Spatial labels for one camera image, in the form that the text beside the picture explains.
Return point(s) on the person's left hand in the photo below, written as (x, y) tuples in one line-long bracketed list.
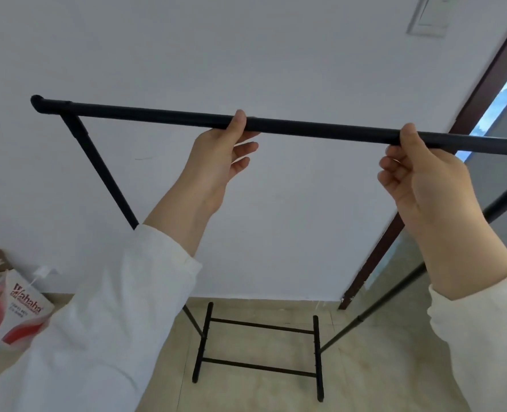
[(210, 163)]

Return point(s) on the person's right hand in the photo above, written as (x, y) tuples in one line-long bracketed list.
[(433, 188)]

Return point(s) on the black metal clothes rack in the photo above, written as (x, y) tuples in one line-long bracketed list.
[(322, 128)]

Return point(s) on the person's left forearm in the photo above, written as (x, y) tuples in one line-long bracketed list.
[(107, 317)]

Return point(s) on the person's right forearm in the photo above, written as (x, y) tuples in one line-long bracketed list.
[(472, 296)]

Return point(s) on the white wall light switch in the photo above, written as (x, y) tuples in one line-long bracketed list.
[(433, 14)]

